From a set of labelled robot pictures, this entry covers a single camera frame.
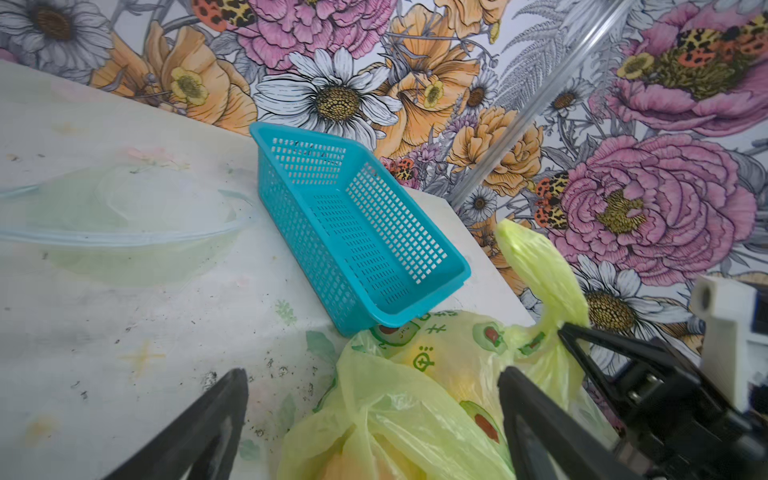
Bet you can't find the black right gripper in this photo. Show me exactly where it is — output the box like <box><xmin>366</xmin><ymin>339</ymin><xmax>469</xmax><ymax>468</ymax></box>
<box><xmin>558</xmin><ymin>323</ymin><xmax>767</xmax><ymax>479</ymax></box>

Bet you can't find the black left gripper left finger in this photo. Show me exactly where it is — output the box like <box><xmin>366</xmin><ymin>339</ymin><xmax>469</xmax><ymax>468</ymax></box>
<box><xmin>107</xmin><ymin>368</ymin><xmax>249</xmax><ymax>479</ymax></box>

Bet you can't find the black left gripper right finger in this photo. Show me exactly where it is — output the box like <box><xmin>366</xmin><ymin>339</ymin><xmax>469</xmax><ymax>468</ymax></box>
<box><xmin>498</xmin><ymin>367</ymin><xmax>639</xmax><ymax>479</ymax></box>

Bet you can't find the yellow-green plastic bag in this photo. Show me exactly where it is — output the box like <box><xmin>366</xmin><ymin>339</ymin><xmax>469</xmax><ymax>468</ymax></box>
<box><xmin>277</xmin><ymin>221</ymin><xmax>618</xmax><ymax>479</ymax></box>

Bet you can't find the teal plastic mesh basket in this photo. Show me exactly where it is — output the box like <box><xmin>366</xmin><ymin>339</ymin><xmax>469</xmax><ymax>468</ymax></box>
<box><xmin>250</xmin><ymin>122</ymin><xmax>471</xmax><ymax>337</ymax></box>

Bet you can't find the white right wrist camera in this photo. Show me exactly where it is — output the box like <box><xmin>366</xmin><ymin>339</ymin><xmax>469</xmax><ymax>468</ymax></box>
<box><xmin>689</xmin><ymin>276</ymin><xmax>767</xmax><ymax>412</ymax></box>

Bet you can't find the aluminium frame corner post right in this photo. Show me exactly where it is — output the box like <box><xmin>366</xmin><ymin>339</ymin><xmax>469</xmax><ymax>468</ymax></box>
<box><xmin>447</xmin><ymin>1</ymin><xmax>635</xmax><ymax>210</ymax></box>

